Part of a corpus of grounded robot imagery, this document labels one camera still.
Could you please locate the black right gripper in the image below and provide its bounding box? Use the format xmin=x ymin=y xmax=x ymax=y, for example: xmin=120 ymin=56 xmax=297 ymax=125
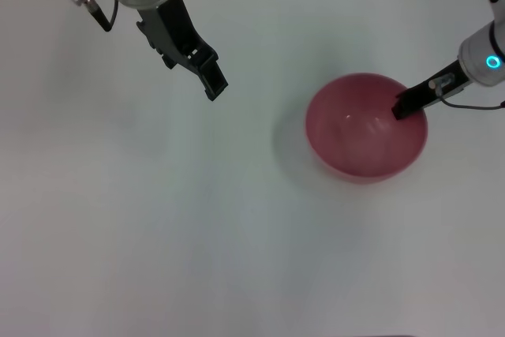
xmin=391 ymin=59 xmax=473 ymax=121

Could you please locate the right arm cable with metal plug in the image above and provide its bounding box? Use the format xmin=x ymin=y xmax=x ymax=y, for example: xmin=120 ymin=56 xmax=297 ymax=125
xmin=440 ymin=96 xmax=505 ymax=110

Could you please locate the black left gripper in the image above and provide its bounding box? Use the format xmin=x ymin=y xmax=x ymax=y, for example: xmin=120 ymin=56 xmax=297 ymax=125
xmin=136 ymin=0 xmax=229 ymax=102

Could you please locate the pink plastic bowl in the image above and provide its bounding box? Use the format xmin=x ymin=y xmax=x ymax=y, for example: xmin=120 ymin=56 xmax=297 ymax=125
xmin=304 ymin=72 xmax=429 ymax=185

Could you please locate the clear plastic connector piece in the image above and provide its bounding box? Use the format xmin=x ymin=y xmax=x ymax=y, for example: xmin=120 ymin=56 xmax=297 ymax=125
xmin=428 ymin=75 xmax=455 ymax=96

